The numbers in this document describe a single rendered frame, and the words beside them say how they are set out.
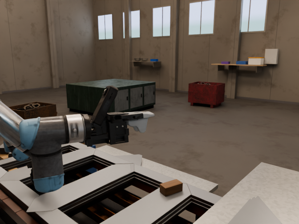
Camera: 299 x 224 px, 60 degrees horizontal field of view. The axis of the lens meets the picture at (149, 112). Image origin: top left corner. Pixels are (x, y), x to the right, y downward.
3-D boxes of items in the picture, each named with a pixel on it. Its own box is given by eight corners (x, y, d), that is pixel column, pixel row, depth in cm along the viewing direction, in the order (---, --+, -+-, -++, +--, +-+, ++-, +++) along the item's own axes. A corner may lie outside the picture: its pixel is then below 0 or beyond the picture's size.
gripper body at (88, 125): (122, 138, 79) (82, 143, 74) (120, 109, 78) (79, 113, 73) (131, 142, 72) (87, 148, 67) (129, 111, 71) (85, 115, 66)
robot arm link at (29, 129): (22, 147, 68) (18, 115, 66) (65, 141, 73) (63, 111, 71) (22, 158, 61) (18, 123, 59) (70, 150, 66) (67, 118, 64)
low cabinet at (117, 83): (111, 120, 652) (110, 88, 635) (66, 111, 757) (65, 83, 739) (156, 107, 807) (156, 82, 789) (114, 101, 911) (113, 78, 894)
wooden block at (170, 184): (176, 186, 153) (176, 178, 152) (182, 190, 148) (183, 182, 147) (159, 191, 147) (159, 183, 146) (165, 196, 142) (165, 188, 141)
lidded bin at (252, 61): (264, 64, 873) (264, 57, 868) (260, 65, 846) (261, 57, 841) (251, 64, 899) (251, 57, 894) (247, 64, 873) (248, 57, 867)
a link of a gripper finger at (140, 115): (139, 118, 77) (111, 121, 73) (138, 112, 77) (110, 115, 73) (145, 119, 73) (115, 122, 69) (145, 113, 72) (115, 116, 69)
